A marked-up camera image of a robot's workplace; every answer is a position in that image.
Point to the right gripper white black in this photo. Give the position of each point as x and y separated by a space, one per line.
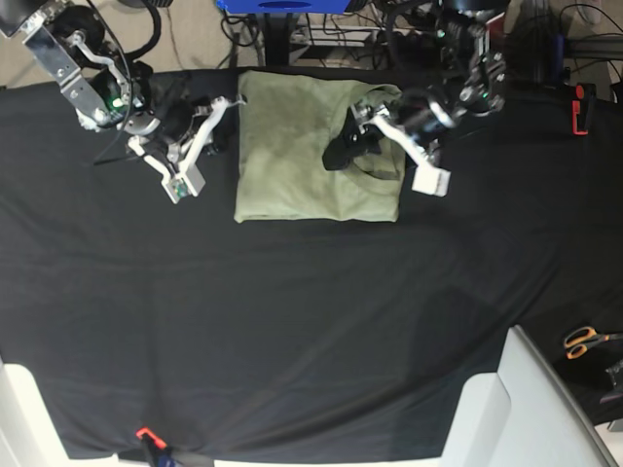
172 143

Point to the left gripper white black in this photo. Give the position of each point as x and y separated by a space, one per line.
415 121

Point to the light green T-shirt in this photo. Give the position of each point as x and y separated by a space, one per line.
285 127

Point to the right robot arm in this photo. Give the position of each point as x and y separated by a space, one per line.
112 89

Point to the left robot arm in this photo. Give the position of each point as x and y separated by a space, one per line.
473 75

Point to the blue box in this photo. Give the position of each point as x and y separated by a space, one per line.
283 6

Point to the black table cloth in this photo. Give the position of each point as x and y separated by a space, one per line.
311 341

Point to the red black clamp right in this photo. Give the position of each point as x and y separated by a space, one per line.
582 108

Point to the red black clamp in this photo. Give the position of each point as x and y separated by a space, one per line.
582 108
156 450

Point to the red black clamp bottom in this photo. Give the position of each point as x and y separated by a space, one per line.
156 450

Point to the white chair left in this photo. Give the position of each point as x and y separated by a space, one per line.
28 436

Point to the black table leg post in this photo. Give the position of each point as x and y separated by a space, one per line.
277 30

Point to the orange handled scissors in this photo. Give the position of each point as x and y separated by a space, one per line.
581 340

